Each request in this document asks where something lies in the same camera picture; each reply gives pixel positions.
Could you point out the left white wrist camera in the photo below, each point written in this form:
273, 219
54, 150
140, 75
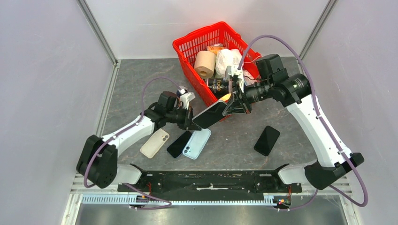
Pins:
185, 96

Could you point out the yellow sponge in basket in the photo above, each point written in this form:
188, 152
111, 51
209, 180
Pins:
226, 97

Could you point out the aluminium frame rail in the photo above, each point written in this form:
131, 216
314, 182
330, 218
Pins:
318, 27
97, 31

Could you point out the blue phone with black screen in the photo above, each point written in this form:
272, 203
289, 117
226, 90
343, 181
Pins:
177, 147

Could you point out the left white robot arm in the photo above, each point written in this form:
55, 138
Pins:
98, 162

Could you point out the white plastic bag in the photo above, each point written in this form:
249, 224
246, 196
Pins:
224, 58

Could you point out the beige toilet paper roll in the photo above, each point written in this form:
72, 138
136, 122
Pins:
205, 64

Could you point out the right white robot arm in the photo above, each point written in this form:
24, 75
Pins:
334, 158

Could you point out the black packet in basket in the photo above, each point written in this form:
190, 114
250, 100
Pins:
219, 86

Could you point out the aluminium frame rail right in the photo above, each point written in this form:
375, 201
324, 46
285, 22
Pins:
318, 27

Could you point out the red plastic basket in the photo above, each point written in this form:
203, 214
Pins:
187, 48

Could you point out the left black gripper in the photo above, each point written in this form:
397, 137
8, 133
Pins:
188, 123

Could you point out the aluminium frame rail left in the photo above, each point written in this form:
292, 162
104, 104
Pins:
97, 31

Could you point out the orange box in basket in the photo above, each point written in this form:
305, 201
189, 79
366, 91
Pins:
215, 48

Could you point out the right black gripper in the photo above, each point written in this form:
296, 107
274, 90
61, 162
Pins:
238, 102

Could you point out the black phone from blue case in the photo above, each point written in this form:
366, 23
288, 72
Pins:
211, 115

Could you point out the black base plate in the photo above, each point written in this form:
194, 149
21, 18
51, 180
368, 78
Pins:
220, 185

